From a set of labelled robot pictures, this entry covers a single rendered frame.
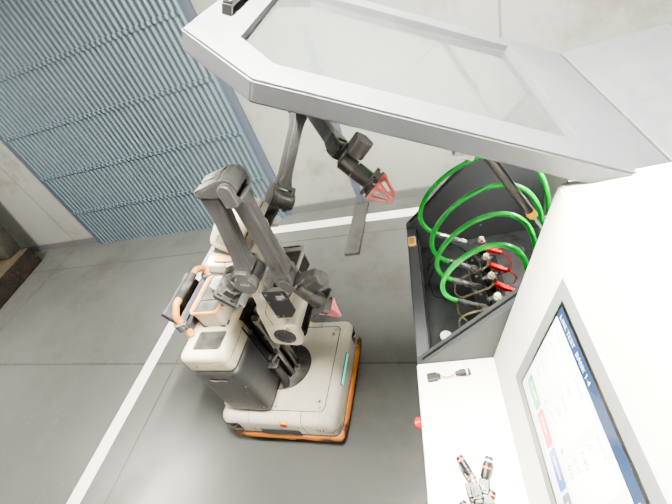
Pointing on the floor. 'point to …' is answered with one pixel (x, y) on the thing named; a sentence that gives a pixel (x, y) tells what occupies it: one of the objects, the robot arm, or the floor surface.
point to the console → (604, 304)
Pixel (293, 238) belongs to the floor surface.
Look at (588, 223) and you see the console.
